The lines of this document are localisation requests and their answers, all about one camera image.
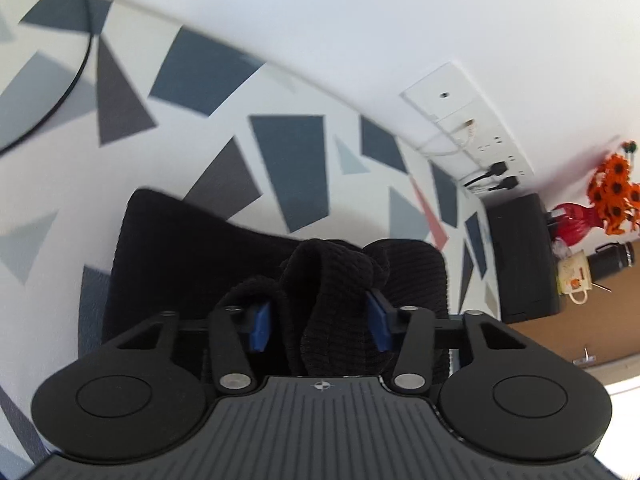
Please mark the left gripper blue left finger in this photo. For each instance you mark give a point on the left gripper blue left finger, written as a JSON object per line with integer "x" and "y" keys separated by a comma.
{"x": 236, "y": 335}

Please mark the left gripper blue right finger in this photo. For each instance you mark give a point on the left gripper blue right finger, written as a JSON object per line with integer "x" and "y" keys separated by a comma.
{"x": 408, "y": 335}

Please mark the black ribbed knit garment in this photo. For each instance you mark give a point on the black ribbed knit garment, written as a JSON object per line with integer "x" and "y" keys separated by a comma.
{"x": 172, "y": 256}

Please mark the black cabinet box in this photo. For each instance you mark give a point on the black cabinet box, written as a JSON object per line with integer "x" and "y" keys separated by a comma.
{"x": 525, "y": 264}

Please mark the cream cartoon mug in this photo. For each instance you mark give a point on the cream cartoon mug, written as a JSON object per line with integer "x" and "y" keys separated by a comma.
{"x": 574, "y": 277}

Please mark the red ribbed vase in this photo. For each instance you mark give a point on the red ribbed vase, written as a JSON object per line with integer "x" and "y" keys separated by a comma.
{"x": 572, "y": 222}

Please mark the black thermos bottle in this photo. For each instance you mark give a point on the black thermos bottle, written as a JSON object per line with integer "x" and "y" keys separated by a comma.
{"x": 609, "y": 259}

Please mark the orange artificial flowers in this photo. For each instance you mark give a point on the orange artificial flowers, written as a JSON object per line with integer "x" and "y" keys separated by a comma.
{"x": 614, "y": 197}

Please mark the geometric patterned table mat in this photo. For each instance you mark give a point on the geometric patterned table mat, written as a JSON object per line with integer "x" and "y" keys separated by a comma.
{"x": 99, "y": 99}

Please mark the white wall socket panel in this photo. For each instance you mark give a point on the white wall socket panel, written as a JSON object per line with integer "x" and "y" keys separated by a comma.
{"x": 471, "y": 134}

